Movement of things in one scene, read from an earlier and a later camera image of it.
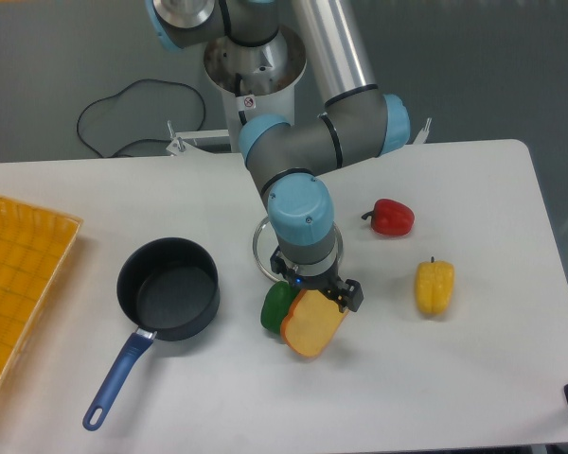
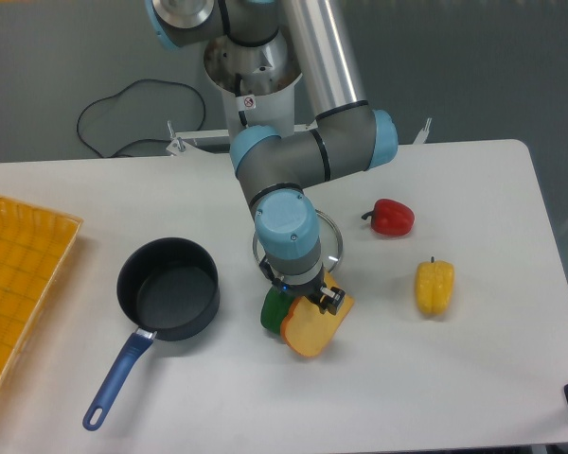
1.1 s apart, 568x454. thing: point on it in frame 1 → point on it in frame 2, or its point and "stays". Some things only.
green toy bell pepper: [278, 304] stays
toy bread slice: [312, 323] stays
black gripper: [348, 293] → [332, 297]
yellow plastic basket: [25, 251] stays
